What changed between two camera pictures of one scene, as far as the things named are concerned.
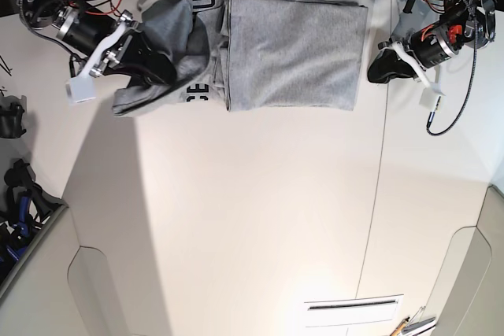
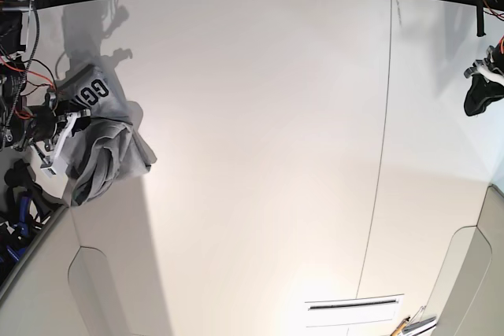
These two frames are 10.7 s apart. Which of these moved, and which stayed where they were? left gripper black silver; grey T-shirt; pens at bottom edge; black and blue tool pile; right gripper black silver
Moved: left gripper black silver; grey T-shirt; right gripper black silver
Stayed: black and blue tool pile; pens at bottom edge
